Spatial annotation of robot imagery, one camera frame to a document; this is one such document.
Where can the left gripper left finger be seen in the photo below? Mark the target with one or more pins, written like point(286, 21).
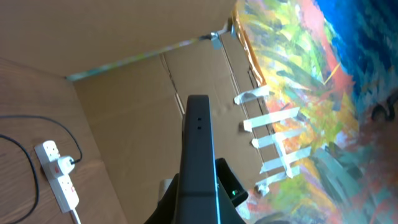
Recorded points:
point(164, 212)

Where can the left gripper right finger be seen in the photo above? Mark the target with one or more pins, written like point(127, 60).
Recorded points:
point(228, 213)

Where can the Samsung Galaxy smartphone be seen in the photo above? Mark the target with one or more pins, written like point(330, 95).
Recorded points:
point(197, 195)

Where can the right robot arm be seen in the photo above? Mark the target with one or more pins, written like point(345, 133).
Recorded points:
point(232, 185)

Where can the white charger plug adapter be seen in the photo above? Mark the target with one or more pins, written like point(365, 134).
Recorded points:
point(61, 166)

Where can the white power strip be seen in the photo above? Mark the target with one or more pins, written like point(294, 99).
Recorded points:
point(62, 187)

